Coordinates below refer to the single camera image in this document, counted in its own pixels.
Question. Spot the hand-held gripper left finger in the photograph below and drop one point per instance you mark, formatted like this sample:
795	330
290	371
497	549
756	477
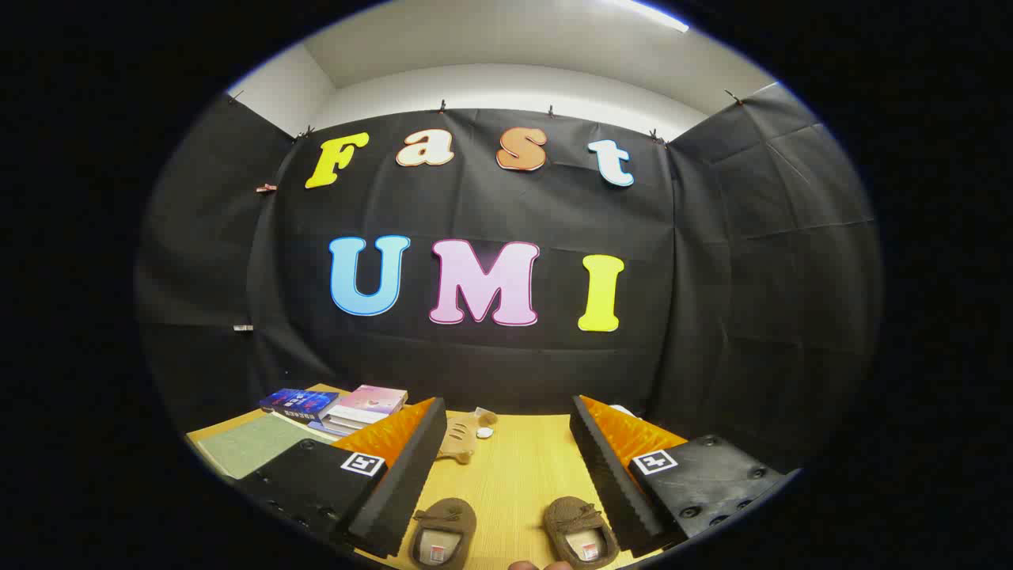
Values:
407	483

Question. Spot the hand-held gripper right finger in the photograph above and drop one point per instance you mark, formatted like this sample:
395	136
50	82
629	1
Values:
609	475

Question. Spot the brown fuzzy shoe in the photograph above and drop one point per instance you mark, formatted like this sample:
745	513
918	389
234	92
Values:
443	518
578	518

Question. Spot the pale green storage box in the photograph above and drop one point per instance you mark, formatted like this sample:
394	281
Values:
253	447

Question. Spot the tan striped plush toy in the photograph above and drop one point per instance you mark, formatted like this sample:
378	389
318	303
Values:
459	442

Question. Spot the white pouch with red label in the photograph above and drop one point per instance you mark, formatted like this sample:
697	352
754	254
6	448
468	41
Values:
624	410

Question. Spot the white book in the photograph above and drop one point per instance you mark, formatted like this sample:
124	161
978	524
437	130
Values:
344	426

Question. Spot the pink book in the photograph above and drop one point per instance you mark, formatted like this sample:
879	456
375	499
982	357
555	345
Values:
372	398

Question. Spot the light blue book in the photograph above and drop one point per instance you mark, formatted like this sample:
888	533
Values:
324	430

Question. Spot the black backdrop cloth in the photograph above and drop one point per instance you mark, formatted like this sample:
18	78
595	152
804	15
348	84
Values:
712	277

